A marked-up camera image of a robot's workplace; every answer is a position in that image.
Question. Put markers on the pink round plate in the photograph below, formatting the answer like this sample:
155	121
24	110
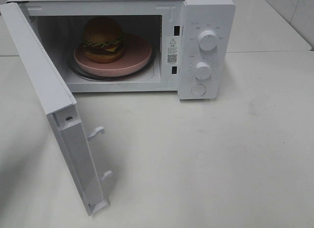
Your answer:
137	54

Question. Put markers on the toy hamburger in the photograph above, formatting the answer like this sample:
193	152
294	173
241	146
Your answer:
103	40

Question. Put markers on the white microwave door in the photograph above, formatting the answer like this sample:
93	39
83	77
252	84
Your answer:
60	108

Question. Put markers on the glass microwave turntable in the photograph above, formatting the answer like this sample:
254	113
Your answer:
149	72

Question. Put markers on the lower white timer knob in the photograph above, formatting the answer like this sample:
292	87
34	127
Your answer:
202	71

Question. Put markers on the white microwave oven body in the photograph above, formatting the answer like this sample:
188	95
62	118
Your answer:
170	26

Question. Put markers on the upper white power knob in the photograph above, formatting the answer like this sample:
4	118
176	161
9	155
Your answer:
207	39

